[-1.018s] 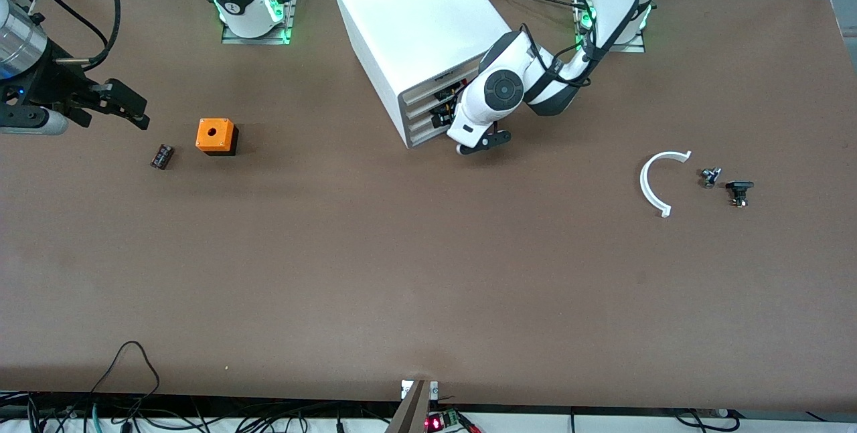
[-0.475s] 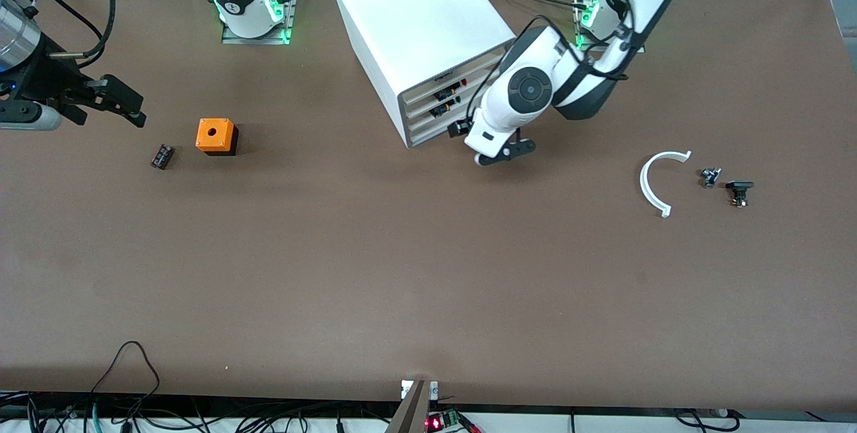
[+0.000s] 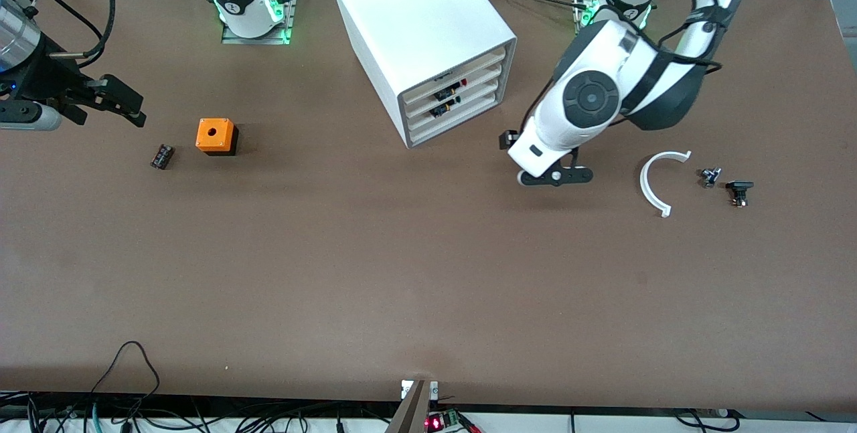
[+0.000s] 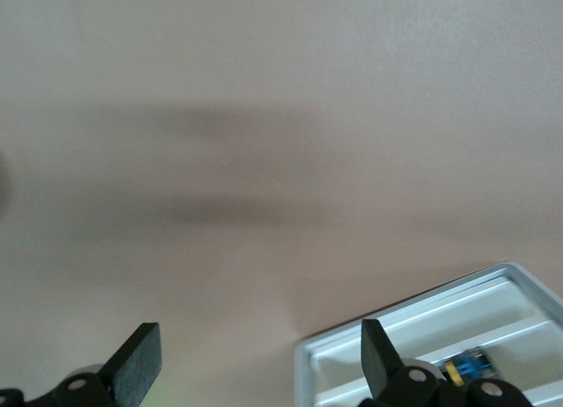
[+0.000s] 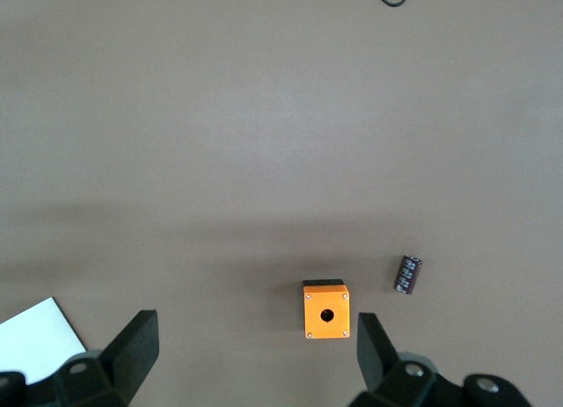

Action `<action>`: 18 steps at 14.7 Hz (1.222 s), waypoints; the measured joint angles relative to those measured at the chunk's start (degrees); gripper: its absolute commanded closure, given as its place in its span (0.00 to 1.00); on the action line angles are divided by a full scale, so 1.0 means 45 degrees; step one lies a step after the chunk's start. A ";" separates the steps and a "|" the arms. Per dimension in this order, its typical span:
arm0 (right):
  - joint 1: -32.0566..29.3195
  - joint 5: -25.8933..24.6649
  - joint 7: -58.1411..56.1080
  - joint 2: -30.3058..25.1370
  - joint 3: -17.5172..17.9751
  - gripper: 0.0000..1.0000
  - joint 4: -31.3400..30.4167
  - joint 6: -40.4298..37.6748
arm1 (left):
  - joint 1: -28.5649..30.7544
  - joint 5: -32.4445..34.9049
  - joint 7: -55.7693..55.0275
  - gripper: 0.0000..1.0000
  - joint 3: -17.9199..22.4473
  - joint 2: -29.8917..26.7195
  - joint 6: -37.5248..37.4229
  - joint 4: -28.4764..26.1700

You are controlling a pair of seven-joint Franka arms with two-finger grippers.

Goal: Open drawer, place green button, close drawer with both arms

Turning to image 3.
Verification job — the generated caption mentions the small black switch component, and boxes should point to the small black switch component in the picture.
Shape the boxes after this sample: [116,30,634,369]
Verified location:
[726,180,755,208]

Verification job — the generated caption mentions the white curved plastic arc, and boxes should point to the white curved plastic arc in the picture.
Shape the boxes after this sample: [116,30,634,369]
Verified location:
[639,151,692,218]

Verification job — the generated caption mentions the white mounting bracket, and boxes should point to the white mounting bracket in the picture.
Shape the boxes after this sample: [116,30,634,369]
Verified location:
[401,379,439,400]

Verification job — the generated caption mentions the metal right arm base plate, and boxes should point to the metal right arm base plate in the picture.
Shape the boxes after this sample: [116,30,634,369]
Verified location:
[221,0,297,46]

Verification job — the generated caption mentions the white drawer cabinet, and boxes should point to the white drawer cabinet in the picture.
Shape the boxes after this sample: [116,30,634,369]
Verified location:
[329,0,518,149]

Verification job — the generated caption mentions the orange box with black base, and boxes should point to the orange box with black base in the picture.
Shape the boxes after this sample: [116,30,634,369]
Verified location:
[196,118,240,157]

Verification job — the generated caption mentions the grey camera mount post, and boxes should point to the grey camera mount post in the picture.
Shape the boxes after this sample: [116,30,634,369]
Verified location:
[385,379,431,433]

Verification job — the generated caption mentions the circuit board with red light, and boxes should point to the circuit board with red light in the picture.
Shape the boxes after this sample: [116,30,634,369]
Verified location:
[425,408,483,433]

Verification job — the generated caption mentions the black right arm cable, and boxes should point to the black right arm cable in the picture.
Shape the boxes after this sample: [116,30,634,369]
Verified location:
[23,0,116,70]

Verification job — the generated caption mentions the black looped cable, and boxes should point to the black looped cable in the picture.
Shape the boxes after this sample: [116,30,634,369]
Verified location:
[90,341,161,414]

